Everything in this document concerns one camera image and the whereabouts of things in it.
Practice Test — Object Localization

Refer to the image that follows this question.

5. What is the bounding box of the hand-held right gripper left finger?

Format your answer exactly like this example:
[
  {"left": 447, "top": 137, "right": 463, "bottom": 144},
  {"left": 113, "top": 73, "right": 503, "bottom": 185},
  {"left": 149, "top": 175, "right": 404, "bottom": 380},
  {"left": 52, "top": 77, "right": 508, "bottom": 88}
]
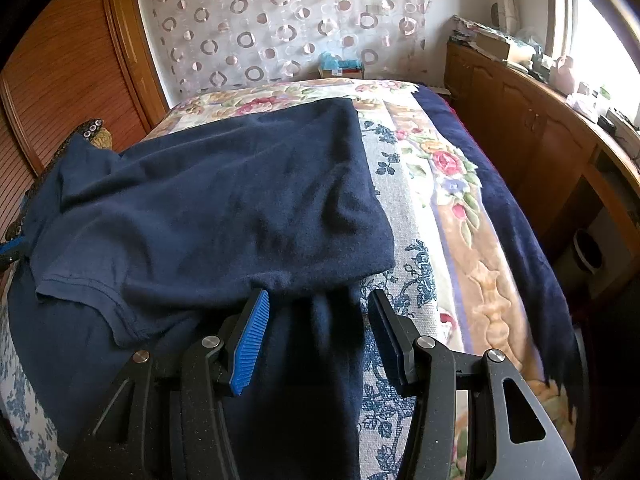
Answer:
[{"left": 59, "top": 287, "right": 272, "bottom": 480}]

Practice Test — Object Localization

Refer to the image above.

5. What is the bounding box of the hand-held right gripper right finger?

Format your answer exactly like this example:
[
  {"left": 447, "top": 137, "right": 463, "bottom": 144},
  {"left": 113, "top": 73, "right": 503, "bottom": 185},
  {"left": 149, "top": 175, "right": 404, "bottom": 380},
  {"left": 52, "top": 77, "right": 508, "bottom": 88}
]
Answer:
[{"left": 367, "top": 289, "right": 582, "bottom": 480}]

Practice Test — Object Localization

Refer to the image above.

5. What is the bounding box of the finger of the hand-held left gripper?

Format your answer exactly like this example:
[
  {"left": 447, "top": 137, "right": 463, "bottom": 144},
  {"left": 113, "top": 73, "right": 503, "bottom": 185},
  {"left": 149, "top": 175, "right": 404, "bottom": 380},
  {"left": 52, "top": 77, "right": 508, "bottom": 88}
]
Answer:
[{"left": 0, "top": 239, "right": 27, "bottom": 267}]

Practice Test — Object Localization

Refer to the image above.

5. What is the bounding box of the navy printed t-shirt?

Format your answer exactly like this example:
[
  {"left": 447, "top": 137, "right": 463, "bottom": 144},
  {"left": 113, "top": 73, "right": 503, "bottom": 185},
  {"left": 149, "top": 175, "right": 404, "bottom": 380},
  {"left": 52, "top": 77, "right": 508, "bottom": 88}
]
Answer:
[{"left": 7, "top": 97, "right": 396, "bottom": 480}]

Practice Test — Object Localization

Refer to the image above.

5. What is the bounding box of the blue floral bed sheet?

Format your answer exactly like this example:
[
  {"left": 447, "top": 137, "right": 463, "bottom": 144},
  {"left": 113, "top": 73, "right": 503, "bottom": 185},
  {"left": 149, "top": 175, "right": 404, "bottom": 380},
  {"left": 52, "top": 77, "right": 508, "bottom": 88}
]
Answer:
[{"left": 0, "top": 107, "right": 471, "bottom": 480}]

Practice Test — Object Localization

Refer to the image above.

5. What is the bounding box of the floral bed blanket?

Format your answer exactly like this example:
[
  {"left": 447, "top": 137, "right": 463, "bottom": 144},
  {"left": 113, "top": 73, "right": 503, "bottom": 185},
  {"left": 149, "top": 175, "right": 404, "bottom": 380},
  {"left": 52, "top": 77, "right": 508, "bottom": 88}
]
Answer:
[{"left": 142, "top": 79, "right": 581, "bottom": 480}]

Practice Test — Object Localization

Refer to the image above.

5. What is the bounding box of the brown louvred wooden wardrobe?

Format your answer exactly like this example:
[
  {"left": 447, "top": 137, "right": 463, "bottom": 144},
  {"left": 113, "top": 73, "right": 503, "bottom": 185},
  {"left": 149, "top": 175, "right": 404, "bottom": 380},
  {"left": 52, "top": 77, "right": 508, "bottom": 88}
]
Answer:
[{"left": 0, "top": 0, "right": 168, "bottom": 201}]

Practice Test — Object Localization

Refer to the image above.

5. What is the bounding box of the round waste bin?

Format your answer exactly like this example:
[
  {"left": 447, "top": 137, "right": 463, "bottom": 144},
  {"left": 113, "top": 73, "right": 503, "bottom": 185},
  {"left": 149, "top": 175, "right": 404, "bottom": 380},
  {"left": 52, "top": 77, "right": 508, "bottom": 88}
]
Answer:
[{"left": 570, "top": 227, "right": 606, "bottom": 273}]

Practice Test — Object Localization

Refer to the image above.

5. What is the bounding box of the long wooden cabinet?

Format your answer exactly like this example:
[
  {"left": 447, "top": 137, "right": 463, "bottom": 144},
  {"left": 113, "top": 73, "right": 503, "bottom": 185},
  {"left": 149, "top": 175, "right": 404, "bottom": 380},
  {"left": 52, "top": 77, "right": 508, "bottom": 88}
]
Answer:
[{"left": 444, "top": 40, "right": 640, "bottom": 301}]

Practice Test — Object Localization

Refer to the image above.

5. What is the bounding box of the pink tissue pack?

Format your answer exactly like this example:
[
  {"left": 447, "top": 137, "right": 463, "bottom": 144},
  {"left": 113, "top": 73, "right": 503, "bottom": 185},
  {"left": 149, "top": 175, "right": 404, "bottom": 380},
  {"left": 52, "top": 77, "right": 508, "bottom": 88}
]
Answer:
[{"left": 570, "top": 92, "right": 598, "bottom": 116}]

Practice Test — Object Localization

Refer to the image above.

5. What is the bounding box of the flat cardboard box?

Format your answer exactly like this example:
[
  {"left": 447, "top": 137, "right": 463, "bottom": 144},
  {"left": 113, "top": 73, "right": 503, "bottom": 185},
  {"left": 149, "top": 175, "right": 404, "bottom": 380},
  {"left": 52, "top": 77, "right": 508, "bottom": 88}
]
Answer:
[{"left": 472, "top": 30, "right": 536, "bottom": 63}]

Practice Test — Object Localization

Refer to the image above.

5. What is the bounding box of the stack of papers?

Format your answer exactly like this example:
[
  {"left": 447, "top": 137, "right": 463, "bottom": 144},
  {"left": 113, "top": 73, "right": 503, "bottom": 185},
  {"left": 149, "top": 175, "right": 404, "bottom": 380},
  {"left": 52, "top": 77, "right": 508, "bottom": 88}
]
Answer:
[{"left": 452, "top": 15, "right": 481, "bottom": 43}]

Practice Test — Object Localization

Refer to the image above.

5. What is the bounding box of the sheer circle-patterned curtain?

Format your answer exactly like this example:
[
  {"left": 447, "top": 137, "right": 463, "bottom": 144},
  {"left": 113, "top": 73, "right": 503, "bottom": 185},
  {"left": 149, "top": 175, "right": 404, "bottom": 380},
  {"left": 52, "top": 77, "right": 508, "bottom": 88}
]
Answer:
[{"left": 134, "top": 0, "right": 438, "bottom": 96}]

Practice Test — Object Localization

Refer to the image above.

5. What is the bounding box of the wooden framed window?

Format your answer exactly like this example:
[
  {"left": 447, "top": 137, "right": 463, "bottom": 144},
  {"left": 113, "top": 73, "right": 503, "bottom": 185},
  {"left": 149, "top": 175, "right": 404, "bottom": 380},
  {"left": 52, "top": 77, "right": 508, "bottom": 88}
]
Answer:
[{"left": 545, "top": 0, "right": 640, "bottom": 126}]

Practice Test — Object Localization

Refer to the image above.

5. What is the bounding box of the dark ring-patterned garment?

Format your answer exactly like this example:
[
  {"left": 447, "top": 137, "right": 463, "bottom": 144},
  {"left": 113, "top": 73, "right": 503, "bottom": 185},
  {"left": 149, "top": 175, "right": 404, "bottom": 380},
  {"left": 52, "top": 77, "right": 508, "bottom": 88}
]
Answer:
[{"left": 0, "top": 117, "right": 106, "bottom": 243}]

